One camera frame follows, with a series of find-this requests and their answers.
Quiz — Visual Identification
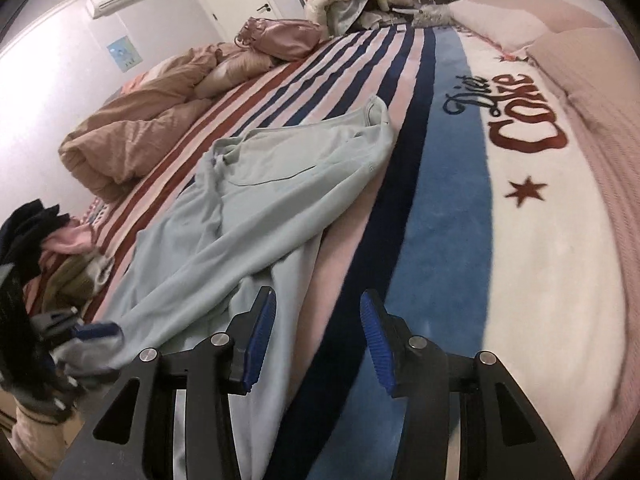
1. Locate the brown-pink crumpled duvet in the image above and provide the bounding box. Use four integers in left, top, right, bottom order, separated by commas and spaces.
58, 42, 276, 203

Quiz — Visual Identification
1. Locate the pink shiny handbag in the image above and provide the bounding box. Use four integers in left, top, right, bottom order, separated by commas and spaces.
234, 18, 329, 62

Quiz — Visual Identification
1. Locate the pink ribbed pillow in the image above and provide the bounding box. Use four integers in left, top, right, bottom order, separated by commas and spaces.
528, 28, 639, 479

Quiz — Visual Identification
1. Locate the light blue sweater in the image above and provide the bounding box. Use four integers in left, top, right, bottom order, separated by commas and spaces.
56, 97, 395, 479

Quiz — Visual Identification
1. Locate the blue wall poster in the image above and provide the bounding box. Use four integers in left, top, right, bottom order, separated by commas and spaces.
107, 36, 142, 73

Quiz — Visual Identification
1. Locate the pile of dark and pink clothes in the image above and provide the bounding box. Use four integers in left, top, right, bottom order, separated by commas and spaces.
1, 200, 114, 315

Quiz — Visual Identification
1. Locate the striped Diet Coke blanket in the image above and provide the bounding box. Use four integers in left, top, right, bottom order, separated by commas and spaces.
88, 27, 627, 479

